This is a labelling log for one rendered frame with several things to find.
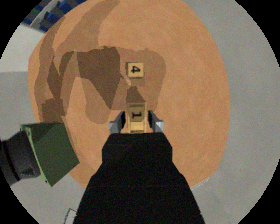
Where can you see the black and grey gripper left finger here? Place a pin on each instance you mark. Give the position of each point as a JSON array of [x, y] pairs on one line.
[[118, 124]]

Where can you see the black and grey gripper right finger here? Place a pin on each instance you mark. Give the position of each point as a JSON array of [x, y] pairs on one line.
[[156, 124]]

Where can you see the tan open-top tray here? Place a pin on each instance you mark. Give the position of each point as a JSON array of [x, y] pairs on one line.
[[136, 127]]

